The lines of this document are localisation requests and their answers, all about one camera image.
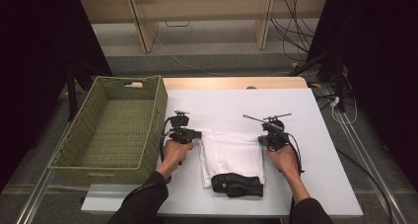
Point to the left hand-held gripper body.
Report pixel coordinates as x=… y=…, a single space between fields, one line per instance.
x=180 y=132

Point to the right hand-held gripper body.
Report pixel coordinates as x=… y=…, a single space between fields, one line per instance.
x=277 y=135

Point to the white shorts with black waistband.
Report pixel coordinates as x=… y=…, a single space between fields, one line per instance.
x=233 y=155

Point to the green woven basket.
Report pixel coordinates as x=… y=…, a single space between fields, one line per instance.
x=115 y=135

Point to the person's left hand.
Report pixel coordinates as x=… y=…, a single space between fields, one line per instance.
x=174 y=156

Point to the person's right hand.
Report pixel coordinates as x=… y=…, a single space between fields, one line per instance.
x=286 y=161

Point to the white table cover board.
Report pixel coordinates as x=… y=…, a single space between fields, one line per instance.
x=230 y=105

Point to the black tripod stand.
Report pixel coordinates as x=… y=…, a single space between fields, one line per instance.
x=335 y=72

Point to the black metal stand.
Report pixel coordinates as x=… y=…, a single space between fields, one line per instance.
x=70 y=86

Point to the black curtain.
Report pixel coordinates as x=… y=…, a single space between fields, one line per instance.
x=384 y=69
x=33 y=69

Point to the aluminium floor rail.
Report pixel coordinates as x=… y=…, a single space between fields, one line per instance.
x=31 y=204
x=364 y=158

